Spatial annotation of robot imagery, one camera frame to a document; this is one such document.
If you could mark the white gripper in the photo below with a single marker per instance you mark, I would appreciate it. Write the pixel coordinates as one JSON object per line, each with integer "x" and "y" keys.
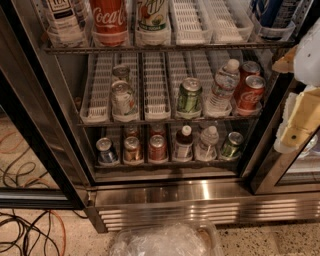
{"x": 309, "y": 59}

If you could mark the blue pepsi can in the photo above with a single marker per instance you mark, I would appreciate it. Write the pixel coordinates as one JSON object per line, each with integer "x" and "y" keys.
{"x": 106, "y": 151}

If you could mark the red coca-cola can front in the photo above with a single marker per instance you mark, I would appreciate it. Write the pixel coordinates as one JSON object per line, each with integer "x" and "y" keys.
{"x": 251, "y": 92}

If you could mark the red coca-cola can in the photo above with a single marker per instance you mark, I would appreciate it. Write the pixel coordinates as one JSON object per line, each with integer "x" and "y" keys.
{"x": 251, "y": 92}
{"x": 247, "y": 68}

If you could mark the red coca-cola can rear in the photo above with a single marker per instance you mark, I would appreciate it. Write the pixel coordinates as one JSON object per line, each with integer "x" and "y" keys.
{"x": 247, "y": 68}

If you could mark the clear water bottle middle shelf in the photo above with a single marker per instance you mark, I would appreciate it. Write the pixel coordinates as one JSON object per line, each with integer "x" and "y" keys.
{"x": 226, "y": 79}

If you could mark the green can bottom shelf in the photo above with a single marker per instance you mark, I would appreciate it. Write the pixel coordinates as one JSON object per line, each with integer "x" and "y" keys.
{"x": 231, "y": 145}

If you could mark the green can shelf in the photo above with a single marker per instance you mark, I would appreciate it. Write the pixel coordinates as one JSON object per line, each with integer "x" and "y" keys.
{"x": 189, "y": 96}
{"x": 231, "y": 145}

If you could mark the right glass fridge door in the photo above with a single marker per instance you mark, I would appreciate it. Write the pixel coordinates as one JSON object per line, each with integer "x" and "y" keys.
{"x": 265, "y": 170}

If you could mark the blue bottle top shelf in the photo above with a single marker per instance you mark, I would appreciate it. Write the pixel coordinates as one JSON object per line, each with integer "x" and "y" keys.
{"x": 273, "y": 13}

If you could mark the green can middle shelf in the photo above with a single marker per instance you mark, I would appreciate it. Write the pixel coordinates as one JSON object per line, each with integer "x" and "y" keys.
{"x": 189, "y": 96}

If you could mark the red soda can rear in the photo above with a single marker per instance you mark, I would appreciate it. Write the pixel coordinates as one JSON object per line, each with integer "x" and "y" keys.
{"x": 157, "y": 129}

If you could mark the red soda can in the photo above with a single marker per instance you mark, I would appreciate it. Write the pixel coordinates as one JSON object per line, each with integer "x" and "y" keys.
{"x": 157, "y": 148}
{"x": 157, "y": 129}

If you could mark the red soda can front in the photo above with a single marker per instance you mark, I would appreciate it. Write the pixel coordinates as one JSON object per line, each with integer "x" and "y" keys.
{"x": 157, "y": 148}

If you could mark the gold soda can rear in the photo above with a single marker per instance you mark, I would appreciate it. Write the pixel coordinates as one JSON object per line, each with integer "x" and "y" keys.
{"x": 131, "y": 131}

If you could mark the gold soda can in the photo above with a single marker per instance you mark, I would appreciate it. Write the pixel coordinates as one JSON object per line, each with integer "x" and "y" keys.
{"x": 132, "y": 150}
{"x": 131, "y": 131}

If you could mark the gold soda can front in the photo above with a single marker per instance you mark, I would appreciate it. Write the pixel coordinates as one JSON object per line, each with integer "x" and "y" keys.
{"x": 132, "y": 150}

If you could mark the white patterned can front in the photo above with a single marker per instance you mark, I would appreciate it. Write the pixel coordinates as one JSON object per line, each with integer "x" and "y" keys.
{"x": 123, "y": 100}

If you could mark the white patterned can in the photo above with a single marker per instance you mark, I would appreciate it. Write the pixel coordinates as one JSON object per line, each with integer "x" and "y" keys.
{"x": 121, "y": 72}
{"x": 123, "y": 100}

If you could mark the white patterned can rear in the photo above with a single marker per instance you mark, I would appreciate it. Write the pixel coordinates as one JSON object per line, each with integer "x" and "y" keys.
{"x": 121, "y": 72}

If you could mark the coca-cola bottle top shelf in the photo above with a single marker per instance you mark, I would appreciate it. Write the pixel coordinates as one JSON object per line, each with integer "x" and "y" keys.
{"x": 110, "y": 20}

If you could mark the steel fridge base grille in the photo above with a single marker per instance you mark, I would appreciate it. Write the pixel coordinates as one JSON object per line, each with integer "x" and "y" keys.
{"x": 117, "y": 207}

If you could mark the white tea bottle top shelf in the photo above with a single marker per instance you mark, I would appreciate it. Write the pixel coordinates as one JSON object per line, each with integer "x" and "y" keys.
{"x": 67, "y": 22}

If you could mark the open glass fridge door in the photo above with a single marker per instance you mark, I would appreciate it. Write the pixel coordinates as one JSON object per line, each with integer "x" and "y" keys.
{"x": 40, "y": 94}

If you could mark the white empty tray top right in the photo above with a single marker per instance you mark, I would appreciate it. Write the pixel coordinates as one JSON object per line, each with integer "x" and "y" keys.
{"x": 229, "y": 20}

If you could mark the white empty tray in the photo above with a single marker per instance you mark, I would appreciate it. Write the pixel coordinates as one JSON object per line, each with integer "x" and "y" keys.
{"x": 95, "y": 102}
{"x": 229, "y": 20}
{"x": 156, "y": 96}
{"x": 191, "y": 22}

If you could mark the small clear water bottle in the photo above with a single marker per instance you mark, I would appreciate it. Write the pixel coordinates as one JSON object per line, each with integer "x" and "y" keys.
{"x": 206, "y": 147}

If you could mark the dark drink bottle white cap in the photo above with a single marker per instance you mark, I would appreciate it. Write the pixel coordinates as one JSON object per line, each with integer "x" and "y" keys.
{"x": 183, "y": 143}

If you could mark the white empty tray middle centre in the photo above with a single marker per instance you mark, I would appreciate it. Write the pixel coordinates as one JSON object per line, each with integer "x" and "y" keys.
{"x": 156, "y": 96}

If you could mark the green white soda bottle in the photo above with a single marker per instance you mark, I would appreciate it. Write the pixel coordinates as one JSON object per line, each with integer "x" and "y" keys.
{"x": 152, "y": 15}

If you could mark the clear plastic bag bin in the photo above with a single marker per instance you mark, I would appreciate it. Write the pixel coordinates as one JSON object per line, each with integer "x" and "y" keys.
{"x": 194, "y": 237}

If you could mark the white empty tray middle left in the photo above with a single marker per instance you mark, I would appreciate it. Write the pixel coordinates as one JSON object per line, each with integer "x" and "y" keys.
{"x": 95, "y": 102}

